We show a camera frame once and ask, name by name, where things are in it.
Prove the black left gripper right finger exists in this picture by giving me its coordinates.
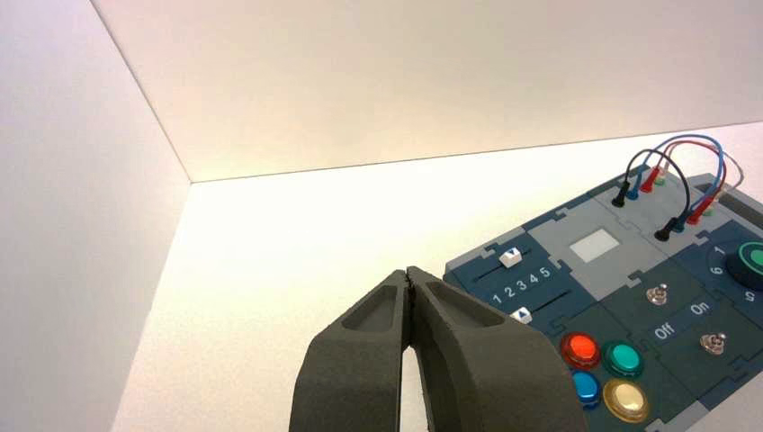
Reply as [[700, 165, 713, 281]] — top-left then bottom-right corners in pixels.
[[406, 265, 589, 432]]

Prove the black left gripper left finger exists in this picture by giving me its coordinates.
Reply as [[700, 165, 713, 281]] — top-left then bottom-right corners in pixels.
[[289, 269, 413, 432]]

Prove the blue grey control box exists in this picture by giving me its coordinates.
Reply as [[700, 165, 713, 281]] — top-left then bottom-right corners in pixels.
[[443, 173, 763, 432]]

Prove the red push button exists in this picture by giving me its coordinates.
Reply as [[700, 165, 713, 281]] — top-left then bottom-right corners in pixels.
[[561, 332, 602, 371]]

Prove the blue push button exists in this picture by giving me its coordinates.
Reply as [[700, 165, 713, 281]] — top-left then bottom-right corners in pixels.
[[570, 369, 602, 411]]

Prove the teal push button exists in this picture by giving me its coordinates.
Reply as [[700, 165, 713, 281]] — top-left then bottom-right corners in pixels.
[[602, 339, 645, 380]]

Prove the yellow push button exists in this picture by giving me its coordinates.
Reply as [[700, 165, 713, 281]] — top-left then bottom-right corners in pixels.
[[602, 378, 651, 425]]

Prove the green rotary knob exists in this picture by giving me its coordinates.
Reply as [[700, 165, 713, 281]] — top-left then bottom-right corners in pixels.
[[725, 239, 763, 293]]

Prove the black jumper cable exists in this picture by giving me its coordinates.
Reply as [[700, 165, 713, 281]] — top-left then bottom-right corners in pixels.
[[611, 148, 693, 243]]

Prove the blue jumper cable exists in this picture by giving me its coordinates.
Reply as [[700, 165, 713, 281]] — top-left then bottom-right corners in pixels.
[[625, 133, 726, 235]]

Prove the red jumper cable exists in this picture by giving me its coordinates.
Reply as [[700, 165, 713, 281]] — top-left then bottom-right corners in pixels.
[[640, 140, 730, 227]]

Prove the white jumper cable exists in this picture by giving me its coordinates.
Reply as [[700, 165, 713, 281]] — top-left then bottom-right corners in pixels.
[[652, 142, 746, 217]]

